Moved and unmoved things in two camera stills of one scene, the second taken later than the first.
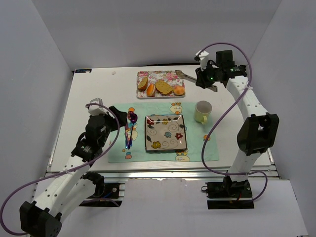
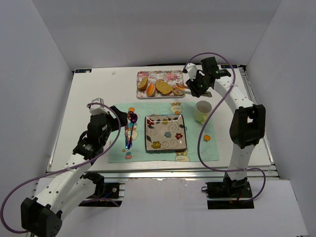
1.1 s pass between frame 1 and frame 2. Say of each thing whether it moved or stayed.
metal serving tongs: moved
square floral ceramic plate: stayed
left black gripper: stayed
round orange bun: stayed
